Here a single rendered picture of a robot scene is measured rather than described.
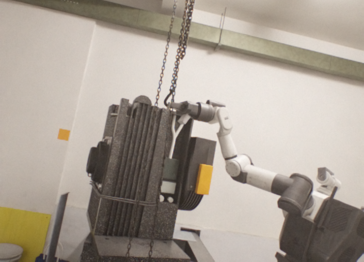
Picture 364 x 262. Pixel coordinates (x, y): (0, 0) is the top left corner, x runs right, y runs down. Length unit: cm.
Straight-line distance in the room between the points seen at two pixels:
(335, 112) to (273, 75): 80
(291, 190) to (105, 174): 88
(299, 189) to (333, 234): 21
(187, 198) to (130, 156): 40
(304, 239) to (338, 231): 14
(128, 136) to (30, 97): 155
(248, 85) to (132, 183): 188
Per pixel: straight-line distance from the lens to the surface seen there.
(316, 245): 133
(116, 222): 153
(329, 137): 336
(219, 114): 129
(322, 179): 143
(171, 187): 157
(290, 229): 137
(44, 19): 304
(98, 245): 139
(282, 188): 124
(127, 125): 147
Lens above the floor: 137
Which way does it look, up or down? 5 degrees up
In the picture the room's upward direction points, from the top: 11 degrees clockwise
